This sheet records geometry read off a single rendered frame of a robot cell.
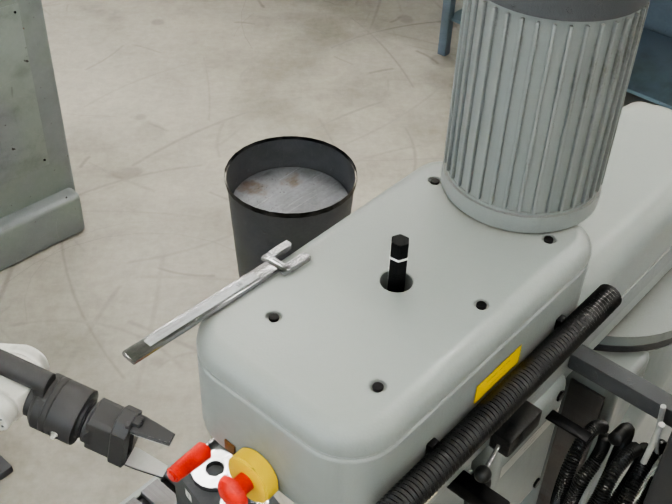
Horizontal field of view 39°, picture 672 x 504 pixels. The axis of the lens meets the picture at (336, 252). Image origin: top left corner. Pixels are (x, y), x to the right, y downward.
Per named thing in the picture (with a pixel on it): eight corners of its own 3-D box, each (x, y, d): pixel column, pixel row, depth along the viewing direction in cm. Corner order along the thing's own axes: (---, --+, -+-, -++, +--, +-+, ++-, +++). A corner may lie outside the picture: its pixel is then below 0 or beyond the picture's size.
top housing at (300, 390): (350, 558, 98) (357, 461, 88) (180, 422, 111) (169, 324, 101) (583, 325, 126) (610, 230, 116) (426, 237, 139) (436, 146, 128)
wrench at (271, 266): (139, 371, 96) (138, 365, 95) (115, 351, 98) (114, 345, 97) (310, 260, 110) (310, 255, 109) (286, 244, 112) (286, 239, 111)
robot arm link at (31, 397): (38, 454, 142) (-31, 422, 143) (74, 398, 149) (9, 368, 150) (37, 417, 134) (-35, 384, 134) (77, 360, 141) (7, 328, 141)
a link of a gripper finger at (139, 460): (170, 462, 147) (133, 445, 147) (160, 480, 145) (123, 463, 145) (169, 467, 148) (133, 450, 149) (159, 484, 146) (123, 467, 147)
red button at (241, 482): (239, 520, 100) (238, 497, 98) (213, 498, 102) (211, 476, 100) (262, 501, 102) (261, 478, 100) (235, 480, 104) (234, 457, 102)
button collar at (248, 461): (266, 513, 102) (265, 479, 98) (228, 482, 105) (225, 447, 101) (279, 502, 103) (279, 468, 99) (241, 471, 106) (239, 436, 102)
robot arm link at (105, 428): (112, 486, 144) (41, 453, 145) (142, 434, 150) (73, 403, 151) (117, 447, 135) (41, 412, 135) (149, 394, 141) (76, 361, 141)
